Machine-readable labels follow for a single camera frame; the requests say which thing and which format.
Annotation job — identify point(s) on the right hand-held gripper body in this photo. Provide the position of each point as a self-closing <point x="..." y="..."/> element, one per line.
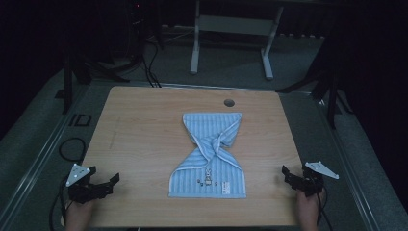
<point x="320" y="168"/>

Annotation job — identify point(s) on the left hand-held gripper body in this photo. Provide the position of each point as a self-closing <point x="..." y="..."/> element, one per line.
<point x="78" y="174"/>

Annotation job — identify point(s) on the blue striped towel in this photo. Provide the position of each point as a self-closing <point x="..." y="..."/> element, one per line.
<point x="208" y="179"/>

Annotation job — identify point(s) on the person's right hand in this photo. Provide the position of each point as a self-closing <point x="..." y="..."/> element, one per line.
<point x="308" y="208"/>

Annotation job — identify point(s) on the person's left hand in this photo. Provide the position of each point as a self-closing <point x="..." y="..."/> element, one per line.
<point x="78" y="215"/>

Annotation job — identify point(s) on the black metal stand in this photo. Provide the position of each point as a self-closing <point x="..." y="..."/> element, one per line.
<point x="332" y="102"/>
<point x="68" y="86"/>

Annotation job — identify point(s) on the dark equipment rack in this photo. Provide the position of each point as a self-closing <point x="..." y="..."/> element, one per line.
<point x="136" y="29"/>

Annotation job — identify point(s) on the metal floor rail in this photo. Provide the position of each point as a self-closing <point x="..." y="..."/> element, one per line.
<point x="352" y="179"/>
<point x="32" y="173"/>

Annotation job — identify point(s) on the white desk frame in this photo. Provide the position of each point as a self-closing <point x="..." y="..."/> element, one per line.
<point x="235" y="25"/>

